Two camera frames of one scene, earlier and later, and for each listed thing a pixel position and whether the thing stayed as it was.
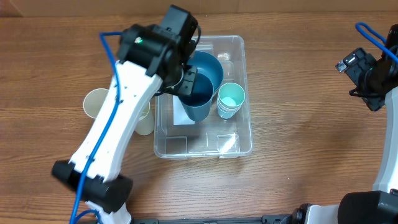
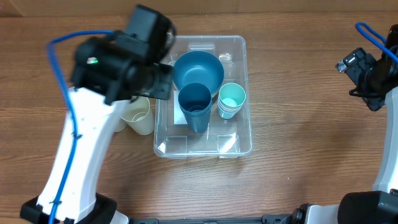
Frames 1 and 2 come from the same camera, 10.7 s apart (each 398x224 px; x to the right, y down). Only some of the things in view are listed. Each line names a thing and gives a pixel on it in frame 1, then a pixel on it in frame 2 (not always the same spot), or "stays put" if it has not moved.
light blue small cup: [226, 114] stays put
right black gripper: [374, 101] stays put
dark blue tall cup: [196, 105] → [199, 121]
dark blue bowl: [209, 65] stays put
